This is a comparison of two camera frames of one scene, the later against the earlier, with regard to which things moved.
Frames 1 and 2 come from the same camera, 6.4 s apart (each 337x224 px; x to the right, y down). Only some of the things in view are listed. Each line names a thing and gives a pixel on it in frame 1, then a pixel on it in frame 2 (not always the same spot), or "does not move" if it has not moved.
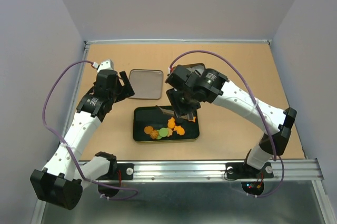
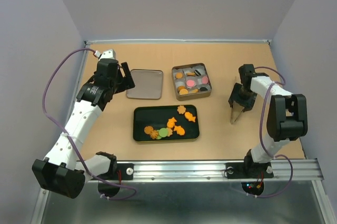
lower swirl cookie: (154, 134) does not move
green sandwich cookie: (163, 132) does not move
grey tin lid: (147, 84) does not move
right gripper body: (182, 101) → (243, 96)
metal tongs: (189, 116) → (236, 110)
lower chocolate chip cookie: (148, 129) does not move
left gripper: (126, 90) → (127, 82)
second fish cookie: (180, 130) does not move
